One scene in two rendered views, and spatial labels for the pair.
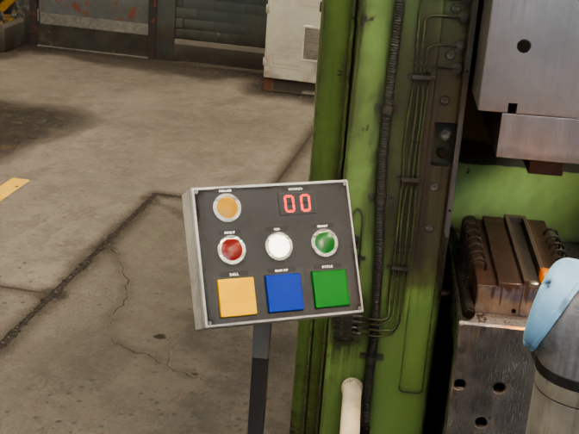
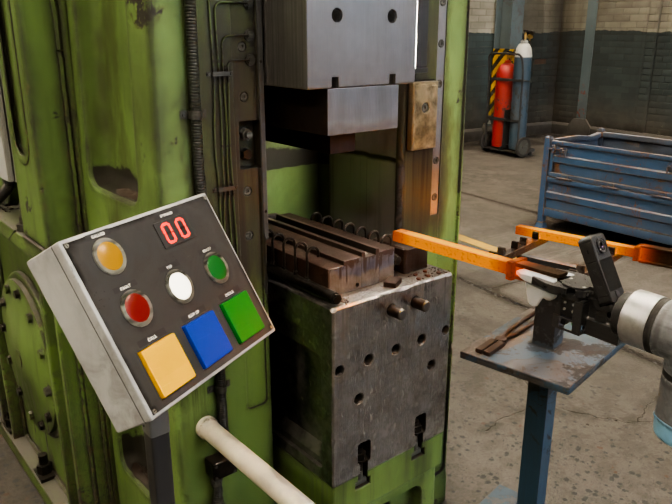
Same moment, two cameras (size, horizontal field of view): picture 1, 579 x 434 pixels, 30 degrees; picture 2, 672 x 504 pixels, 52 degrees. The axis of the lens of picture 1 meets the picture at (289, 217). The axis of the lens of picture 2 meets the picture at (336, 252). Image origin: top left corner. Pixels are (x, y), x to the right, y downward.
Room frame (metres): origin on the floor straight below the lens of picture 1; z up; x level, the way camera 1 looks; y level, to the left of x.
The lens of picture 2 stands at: (1.10, 0.53, 1.47)
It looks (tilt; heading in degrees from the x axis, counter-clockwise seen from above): 18 degrees down; 317
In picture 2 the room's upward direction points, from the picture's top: straight up
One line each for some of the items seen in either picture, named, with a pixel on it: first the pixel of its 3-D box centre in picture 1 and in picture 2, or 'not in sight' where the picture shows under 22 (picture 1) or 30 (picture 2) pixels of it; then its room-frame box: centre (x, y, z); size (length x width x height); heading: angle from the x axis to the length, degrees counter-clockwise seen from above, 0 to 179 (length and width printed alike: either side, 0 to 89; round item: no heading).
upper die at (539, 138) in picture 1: (534, 113); (304, 101); (2.36, -0.53, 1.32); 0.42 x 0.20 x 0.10; 177
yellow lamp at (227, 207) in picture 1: (227, 207); (109, 256); (2.03, 0.13, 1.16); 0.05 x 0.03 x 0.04; 87
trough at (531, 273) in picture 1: (524, 248); (314, 233); (2.36, -0.55, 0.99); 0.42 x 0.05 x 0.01; 177
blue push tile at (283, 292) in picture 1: (283, 293); (206, 339); (1.98, 0.00, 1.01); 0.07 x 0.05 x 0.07; 112
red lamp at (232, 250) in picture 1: (231, 249); (137, 307); (1.99, 0.11, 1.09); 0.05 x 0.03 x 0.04; 87
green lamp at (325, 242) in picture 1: (324, 242); (216, 267); (2.06, -0.08, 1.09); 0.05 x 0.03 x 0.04; 87
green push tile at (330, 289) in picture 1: (329, 288); (240, 317); (2.02, -0.09, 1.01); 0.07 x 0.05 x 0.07; 112
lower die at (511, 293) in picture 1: (512, 261); (306, 248); (2.36, -0.53, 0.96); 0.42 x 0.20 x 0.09; 177
